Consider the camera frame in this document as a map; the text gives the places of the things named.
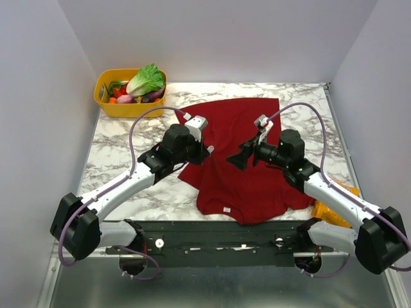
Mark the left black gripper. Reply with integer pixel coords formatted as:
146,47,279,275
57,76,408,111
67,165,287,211
173,132,210,166

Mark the red t-shirt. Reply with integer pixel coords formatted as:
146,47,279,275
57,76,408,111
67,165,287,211
178,98,317,225

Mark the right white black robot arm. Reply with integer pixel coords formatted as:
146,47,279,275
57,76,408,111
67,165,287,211
226,130,410,275

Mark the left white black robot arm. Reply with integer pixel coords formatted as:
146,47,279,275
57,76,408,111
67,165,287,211
50,116,211,261

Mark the yellow plastic basket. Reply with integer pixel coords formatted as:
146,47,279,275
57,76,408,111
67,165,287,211
94,69,167,118

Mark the green lettuce toy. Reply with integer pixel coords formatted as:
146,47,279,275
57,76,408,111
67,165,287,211
126,64,165,97

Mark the pink radish toy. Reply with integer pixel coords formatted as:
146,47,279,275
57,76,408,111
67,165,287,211
117,94,134,104

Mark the red pepper toy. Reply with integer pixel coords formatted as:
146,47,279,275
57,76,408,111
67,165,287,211
112,87,127,98

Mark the orange snack bag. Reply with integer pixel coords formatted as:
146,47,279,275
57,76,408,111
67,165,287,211
310,181,360,229

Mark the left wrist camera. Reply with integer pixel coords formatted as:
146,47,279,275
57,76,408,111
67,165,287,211
183,113,208,142

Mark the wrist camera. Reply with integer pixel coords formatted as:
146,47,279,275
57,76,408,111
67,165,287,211
183,113,208,142
254,114,274,144

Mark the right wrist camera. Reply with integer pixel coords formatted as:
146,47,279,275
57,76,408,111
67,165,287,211
254,114,274,144

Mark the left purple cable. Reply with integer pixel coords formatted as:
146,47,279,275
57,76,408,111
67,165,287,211
57,107,193,282

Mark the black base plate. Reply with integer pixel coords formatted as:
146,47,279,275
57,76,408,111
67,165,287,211
66,219,376,268

